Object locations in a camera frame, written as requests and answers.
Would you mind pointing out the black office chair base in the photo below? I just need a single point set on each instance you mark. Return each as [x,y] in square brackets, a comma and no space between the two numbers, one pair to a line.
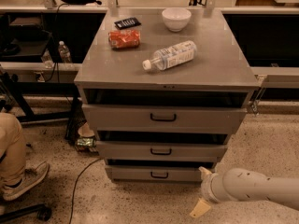
[42,213]

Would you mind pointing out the cup on floor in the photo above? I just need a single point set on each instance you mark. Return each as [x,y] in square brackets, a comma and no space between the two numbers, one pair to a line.
[85,131]

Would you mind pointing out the clear plastic water bottle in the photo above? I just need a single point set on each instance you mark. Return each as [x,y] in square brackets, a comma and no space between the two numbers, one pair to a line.
[172,56]

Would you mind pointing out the crushed orange soda can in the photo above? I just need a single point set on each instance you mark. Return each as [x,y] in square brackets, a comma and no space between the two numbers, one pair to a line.
[124,39]

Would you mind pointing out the grey sneaker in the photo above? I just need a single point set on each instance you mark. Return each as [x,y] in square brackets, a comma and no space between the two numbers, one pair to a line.
[31,178]

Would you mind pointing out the person leg beige trousers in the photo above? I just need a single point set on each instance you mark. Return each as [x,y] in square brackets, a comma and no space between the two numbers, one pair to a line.
[12,150]

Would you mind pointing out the grey top drawer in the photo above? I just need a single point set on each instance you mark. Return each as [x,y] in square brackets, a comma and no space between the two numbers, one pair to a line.
[163,119]

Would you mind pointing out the small water bottle background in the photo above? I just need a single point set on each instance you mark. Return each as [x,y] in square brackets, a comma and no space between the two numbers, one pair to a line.
[65,55]

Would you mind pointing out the grey drawer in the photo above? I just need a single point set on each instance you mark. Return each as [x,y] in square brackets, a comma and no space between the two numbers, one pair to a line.
[157,174]
[163,119]
[160,151]

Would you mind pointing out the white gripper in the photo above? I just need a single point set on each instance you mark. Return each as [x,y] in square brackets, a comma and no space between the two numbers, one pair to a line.
[207,187]

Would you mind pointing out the white ceramic bowl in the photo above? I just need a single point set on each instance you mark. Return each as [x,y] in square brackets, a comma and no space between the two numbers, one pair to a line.
[176,18]

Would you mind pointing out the grey middle drawer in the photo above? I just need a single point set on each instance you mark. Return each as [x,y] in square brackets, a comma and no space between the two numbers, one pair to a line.
[160,151]

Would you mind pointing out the green crumpled wrapper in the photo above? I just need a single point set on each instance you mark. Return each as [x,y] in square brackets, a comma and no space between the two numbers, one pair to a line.
[85,144]

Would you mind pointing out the black table leg frame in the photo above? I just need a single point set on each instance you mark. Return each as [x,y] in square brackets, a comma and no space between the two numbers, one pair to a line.
[12,88]

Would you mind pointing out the grey bottom drawer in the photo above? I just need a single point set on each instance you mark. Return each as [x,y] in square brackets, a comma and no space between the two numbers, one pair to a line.
[157,174]

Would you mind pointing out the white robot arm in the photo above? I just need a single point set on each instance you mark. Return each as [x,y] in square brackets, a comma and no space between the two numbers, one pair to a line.
[241,185]

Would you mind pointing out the grey metal drawer cabinet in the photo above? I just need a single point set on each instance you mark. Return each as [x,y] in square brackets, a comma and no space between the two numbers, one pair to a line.
[218,77]

